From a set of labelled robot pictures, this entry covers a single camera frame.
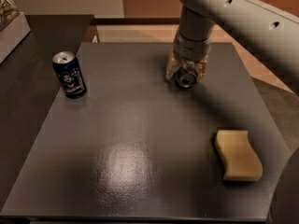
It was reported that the white green 7up can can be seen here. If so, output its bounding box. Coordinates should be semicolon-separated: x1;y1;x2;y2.
175;62;197;89

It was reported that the dark side table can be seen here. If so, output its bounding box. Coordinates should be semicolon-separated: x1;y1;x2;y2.
0;15;93;210

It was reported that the yellow sponge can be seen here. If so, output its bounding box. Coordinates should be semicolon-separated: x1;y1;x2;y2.
215;130;263;182

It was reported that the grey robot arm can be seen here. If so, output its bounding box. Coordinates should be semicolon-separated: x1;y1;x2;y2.
165;0;299;93

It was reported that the dark blue soda can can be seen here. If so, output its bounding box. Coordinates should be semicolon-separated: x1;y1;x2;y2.
52;51;87;99

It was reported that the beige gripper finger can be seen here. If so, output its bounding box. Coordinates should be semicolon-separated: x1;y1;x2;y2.
165;51;182;81
195;55;208;79

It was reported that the white box with snacks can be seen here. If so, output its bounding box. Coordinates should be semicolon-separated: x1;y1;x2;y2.
0;0;31;63

